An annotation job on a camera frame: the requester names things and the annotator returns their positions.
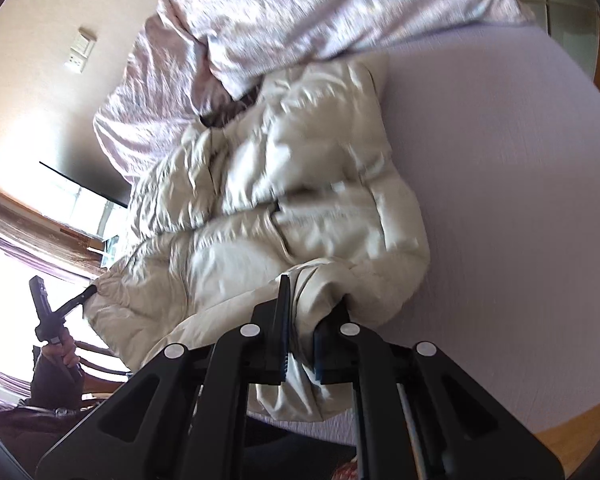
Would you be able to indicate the wall light switch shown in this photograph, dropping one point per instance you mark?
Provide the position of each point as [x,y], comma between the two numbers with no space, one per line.
[80,50]

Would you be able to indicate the lavender bed sheet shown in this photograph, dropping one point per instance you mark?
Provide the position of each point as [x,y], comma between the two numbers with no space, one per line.
[497,131]

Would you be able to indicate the person's left hand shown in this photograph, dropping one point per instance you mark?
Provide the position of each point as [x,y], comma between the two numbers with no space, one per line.
[62,353]

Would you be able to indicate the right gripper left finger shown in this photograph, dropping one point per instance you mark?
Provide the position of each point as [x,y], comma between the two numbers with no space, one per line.
[182,416]

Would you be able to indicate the cream puffer jacket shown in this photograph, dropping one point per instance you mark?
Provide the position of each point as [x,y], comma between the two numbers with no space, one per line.
[300,186]

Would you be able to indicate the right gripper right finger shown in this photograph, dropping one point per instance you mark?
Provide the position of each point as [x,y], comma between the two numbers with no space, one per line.
[418,415]

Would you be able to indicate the pink floral duvet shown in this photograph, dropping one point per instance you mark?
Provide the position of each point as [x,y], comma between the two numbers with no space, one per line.
[193,57]

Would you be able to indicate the wooden chair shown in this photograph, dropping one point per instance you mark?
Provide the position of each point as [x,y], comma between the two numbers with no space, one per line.
[48,384]

